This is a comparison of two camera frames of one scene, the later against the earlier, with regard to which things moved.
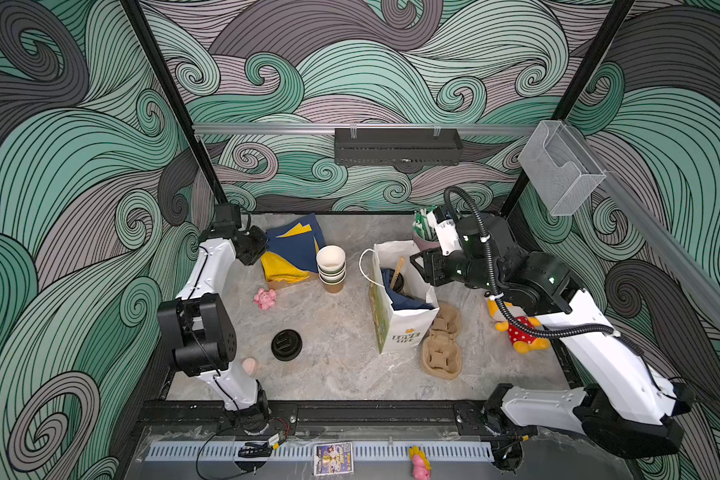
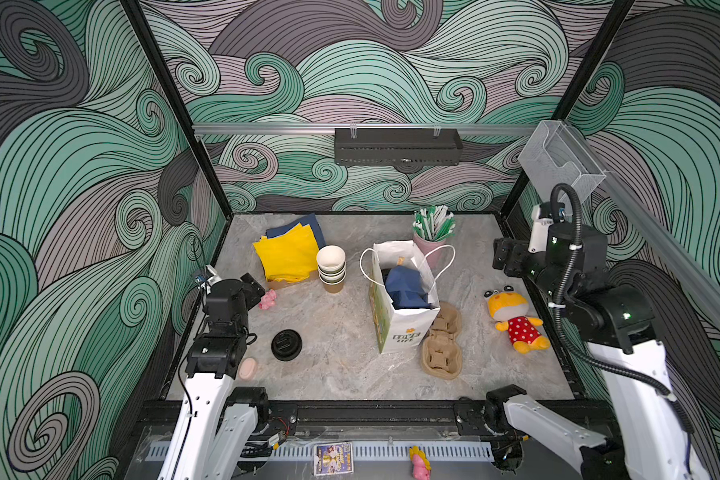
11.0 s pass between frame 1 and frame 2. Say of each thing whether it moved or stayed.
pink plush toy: stayed
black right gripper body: moved
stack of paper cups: stayed
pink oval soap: stayed
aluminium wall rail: stayed
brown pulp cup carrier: stayed
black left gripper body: moved
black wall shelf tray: stayed
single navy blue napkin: moved
